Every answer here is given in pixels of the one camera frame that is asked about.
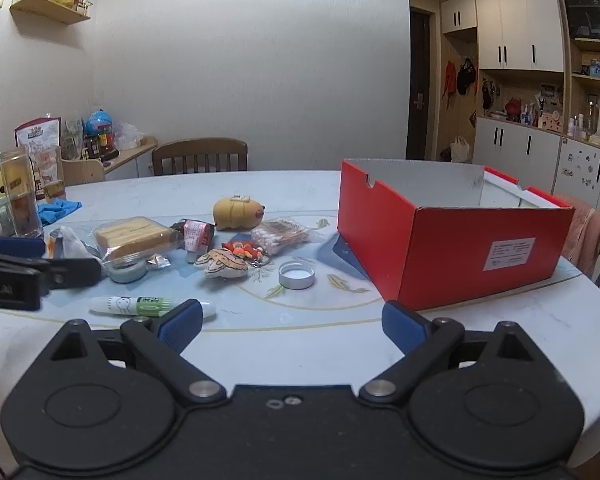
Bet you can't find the pink towel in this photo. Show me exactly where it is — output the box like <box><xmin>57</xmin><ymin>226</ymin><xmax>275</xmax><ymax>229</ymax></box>
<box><xmin>554</xmin><ymin>194</ymin><xmax>600</xmax><ymax>277</ymax></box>

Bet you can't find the blue globe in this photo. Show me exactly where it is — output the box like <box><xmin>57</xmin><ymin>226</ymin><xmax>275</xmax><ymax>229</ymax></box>
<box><xmin>86</xmin><ymin>109</ymin><xmax>114</xmax><ymax>135</ymax></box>

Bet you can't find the dark jar red lid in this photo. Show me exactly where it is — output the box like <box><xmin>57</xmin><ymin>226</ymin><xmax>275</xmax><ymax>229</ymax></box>
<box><xmin>82</xmin><ymin>131</ymin><xmax>119</xmax><ymax>162</ymax></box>

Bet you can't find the blue glove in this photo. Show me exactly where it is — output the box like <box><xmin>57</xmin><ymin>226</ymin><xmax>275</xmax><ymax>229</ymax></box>
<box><xmin>37</xmin><ymin>199</ymin><xmax>83</xmax><ymax>227</ymax></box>

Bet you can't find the red label tube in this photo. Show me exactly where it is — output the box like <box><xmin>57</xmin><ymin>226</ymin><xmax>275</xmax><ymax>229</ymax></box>
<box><xmin>181</xmin><ymin>218</ymin><xmax>216</xmax><ymax>264</ymax></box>

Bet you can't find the wooden side counter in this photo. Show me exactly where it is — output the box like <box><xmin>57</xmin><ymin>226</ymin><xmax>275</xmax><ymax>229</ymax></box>
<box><xmin>101</xmin><ymin>136</ymin><xmax>159</xmax><ymax>177</ymax></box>

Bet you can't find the clear glass jar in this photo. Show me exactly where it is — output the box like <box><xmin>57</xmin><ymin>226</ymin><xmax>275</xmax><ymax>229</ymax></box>
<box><xmin>0</xmin><ymin>148</ymin><xmax>44</xmax><ymax>239</ymax></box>

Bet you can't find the white plastic bag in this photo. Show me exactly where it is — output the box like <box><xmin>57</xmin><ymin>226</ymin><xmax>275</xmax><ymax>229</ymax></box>
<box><xmin>113</xmin><ymin>122</ymin><xmax>145</xmax><ymax>151</ymax></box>

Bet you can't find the cotton swab packet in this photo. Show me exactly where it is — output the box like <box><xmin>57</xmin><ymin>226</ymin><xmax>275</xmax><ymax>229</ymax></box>
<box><xmin>251</xmin><ymin>217</ymin><xmax>315</xmax><ymax>253</ymax></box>

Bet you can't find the yellow plush toy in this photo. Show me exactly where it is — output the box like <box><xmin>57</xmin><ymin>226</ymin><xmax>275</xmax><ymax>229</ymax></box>
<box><xmin>213</xmin><ymin>196</ymin><xmax>268</xmax><ymax>232</ymax></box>

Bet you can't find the red white snack bag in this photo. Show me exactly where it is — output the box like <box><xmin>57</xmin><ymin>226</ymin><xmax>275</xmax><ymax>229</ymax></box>
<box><xmin>14</xmin><ymin>117</ymin><xmax>62</xmax><ymax>162</ymax></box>

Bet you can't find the wooden wall shelf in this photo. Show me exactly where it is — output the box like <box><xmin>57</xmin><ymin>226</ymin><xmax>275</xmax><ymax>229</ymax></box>
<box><xmin>10</xmin><ymin>0</ymin><xmax>92</xmax><ymax>25</ymax></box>

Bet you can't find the clear plastic bag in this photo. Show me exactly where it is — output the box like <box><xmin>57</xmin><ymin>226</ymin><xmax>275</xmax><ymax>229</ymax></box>
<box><xmin>54</xmin><ymin>225</ymin><xmax>103</xmax><ymax>262</ymax></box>

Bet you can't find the white wall cabinet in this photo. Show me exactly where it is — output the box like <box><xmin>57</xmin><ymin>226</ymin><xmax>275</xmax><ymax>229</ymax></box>
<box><xmin>440</xmin><ymin>0</ymin><xmax>567</xmax><ymax>72</ymax></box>

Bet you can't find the small wooden high chair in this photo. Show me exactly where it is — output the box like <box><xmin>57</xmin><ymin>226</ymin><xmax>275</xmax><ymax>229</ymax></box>
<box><xmin>59</xmin><ymin>157</ymin><xmax>106</xmax><ymax>184</ymax></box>

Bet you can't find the yellow cake packet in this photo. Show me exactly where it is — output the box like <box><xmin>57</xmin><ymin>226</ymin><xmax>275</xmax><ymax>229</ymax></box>
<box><xmin>92</xmin><ymin>216</ymin><xmax>180</xmax><ymax>262</ymax></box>

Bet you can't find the printed glass cup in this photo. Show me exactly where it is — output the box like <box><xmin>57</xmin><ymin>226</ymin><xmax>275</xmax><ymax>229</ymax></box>
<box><xmin>34</xmin><ymin>144</ymin><xmax>67</xmax><ymax>202</ymax></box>

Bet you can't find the cat plush keychain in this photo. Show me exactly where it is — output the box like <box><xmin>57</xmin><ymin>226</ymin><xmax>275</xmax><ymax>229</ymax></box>
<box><xmin>195</xmin><ymin>249</ymin><xmax>250</xmax><ymax>279</ymax></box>

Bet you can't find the dark door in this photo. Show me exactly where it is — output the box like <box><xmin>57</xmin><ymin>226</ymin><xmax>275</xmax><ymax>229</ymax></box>
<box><xmin>406</xmin><ymin>6</ymin><xmax>432</xmax><ymax>161</ymax></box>

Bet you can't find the red dragon keychain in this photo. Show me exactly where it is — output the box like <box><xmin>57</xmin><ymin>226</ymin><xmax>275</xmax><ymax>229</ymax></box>
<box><xmin>222</xmin><ymin>241</ymin><xmax>272</xmax><ymax>266</ymax></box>

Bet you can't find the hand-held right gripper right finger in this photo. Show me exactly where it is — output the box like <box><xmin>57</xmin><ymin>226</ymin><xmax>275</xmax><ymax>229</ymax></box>
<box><xmin>358</xmin><ymin>300</ymin><xmax>537</xmax><ymax>405</ymax></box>

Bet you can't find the white shopping bag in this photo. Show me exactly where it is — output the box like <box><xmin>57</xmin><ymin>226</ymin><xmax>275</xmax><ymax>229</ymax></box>
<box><xmin>449</xmin><ymin>135</ymin><xmax>472</xmax><ymax>164</ymax></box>

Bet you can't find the white stickered cabinet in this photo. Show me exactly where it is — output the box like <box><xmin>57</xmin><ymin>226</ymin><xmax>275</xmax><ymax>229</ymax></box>
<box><xmin>554</xmin><ymin>137</ymin><xmax>600</xmax><ymax>228</ymax></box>

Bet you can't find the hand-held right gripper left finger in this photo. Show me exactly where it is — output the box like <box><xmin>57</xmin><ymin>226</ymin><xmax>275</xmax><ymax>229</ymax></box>
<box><xmin>47</xmin><ymin>299</ymin><xmax>228</xmax><ymax>405</ymax></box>

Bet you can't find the white floor cabinet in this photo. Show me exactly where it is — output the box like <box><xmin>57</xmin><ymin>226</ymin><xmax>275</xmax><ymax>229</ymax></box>
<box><xmin>474</xmin><ymin>116</ymin><xmax>564</xmax><ymax>196</ymax></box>

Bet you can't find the white green tube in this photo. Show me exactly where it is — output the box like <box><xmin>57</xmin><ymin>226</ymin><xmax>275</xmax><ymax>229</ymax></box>
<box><xmin>90</xmin><ymin>296</ymin><xmax>217</xmax><ymax>322</ymax></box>

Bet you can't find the red cardboard box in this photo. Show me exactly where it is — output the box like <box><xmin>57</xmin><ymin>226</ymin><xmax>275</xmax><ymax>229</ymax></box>
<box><xmin>337</xmin><ymin>158</ymin><xmax>576</xmax><ymax>312</ymax></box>

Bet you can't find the white round lid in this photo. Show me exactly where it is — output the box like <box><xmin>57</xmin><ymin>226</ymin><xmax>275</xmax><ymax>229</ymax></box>
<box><xmin>278</xmin><ymin>262</ymin><xmax>315</xmax><ymax>290</ymax></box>

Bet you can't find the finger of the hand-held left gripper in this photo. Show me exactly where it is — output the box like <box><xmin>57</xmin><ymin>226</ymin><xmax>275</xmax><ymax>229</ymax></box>
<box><xmin>0</xmin><ymin>236</ymin><xmax>47</xmax><ymax>261</ymax></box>
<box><xmin>0</xmin><ymin>251</ymin><xmax>103</xmax><ymax>291</ymax></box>

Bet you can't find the grey tape roll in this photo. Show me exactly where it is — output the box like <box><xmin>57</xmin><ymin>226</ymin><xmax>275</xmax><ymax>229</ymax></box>
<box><xmin>108</xmin><ymin>261</ymin><xmax>148</xmax><ymax>284</ymax></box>

